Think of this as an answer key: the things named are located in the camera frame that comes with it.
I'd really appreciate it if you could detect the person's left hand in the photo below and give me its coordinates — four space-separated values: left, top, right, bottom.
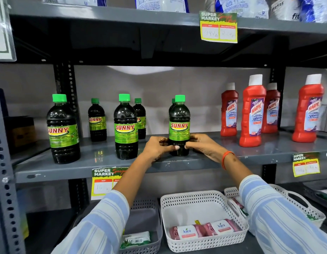
141 136 180 165

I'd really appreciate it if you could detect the person's right hand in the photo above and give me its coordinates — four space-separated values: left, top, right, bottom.
185 133 228 163

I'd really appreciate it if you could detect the person's right forearm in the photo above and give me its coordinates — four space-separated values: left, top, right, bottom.
222 152 327 254

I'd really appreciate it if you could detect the person's left forearm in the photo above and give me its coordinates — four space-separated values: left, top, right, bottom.
51 153 164 254

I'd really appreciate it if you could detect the orange wrist band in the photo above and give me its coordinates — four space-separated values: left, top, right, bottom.
222 151 235 170

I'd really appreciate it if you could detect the red white-capped cleaner bottle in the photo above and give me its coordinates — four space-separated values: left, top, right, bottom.
239 74 267 147
261 83 281 134
220 82 239 137
292 74 325 143

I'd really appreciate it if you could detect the white plastic woven basket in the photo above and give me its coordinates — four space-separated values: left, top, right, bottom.
160 190 249 253

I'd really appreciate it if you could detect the grey metal shelf rack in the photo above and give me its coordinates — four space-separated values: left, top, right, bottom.
0 0 327 254

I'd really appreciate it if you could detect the grey plastic woven basket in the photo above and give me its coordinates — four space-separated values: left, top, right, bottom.
73 199 163 254

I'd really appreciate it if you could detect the yellow green price tag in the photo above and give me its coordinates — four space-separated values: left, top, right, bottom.
199 11 238 44
292 152 321 178
91 167 130 201

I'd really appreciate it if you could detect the pink wipes packet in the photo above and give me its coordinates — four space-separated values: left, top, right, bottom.
169 224 207 240
204 219 240 236

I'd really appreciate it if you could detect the green wipes packet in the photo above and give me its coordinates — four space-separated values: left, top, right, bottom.
119 231 152 249

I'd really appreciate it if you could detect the large dark green-capped cleaner bottle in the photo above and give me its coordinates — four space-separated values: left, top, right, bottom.
46 94 81 164

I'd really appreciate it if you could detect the dark plastic tray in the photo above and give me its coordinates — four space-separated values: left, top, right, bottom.
302 180 327 210

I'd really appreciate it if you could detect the grey box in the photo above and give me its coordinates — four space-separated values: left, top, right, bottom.
317 104 327 134

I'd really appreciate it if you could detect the white blue plastic packet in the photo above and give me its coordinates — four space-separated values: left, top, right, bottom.
42 0 107 7
135 0 189 13
298 0 327 24
215 0 270 19

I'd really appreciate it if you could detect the dark cardboard box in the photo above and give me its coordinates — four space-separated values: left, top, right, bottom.
4 116 37 154

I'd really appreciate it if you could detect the yellow green packet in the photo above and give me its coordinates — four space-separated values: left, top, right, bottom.
16 190 29 239

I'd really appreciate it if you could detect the laminated paper sign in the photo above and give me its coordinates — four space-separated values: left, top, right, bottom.
0 0 17 62

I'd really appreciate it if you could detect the white plastic basket with handles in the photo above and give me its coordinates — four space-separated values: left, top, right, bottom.
224 184 326 236

